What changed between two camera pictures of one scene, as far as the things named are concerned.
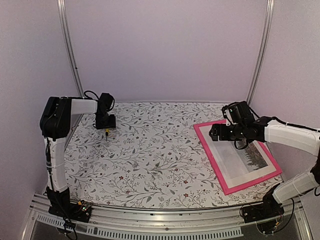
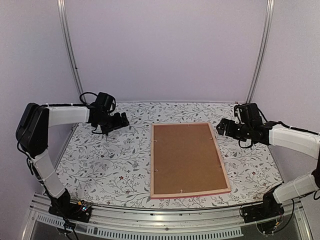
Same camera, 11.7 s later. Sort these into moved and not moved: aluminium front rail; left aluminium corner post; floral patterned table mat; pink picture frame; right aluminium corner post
Moved: pink picture frame
Not moved: right aluminium corner post; floral patterned table mat; left aluminium corner post; aluminium front rail
